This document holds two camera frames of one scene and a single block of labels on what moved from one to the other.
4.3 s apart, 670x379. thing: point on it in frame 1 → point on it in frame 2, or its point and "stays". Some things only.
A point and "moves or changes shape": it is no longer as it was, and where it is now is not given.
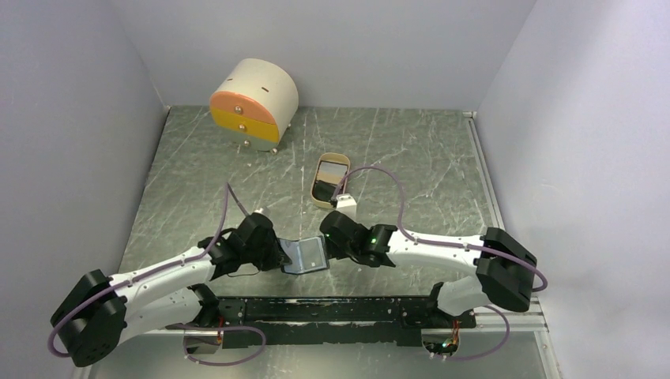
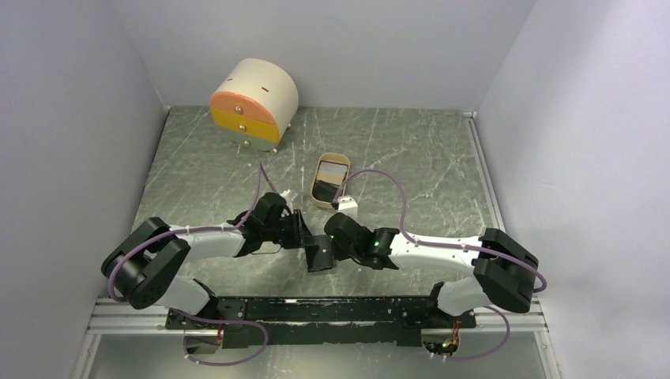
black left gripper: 277,257 → 300,230
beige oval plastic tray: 331,157 stays
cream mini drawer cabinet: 254,103 stays
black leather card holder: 307,255 moves or changes shape
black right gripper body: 336,251 stays
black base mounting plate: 326,322 stays
